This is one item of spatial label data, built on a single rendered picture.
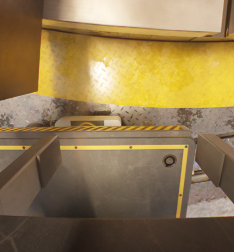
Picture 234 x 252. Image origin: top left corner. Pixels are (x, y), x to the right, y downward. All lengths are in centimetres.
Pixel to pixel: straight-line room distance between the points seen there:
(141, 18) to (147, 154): 36
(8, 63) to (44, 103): 50
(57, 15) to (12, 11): 14
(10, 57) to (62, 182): 39
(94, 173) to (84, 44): 52
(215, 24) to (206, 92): 40
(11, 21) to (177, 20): 37
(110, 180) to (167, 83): 48
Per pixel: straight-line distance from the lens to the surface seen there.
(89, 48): 82
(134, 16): 51
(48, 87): 87
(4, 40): 40
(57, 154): 16
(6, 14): 41
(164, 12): 52
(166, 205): 65
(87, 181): 59
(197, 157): 17
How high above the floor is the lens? 80
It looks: 73 degrees down
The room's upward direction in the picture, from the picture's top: 175 degrees counter-clockwise
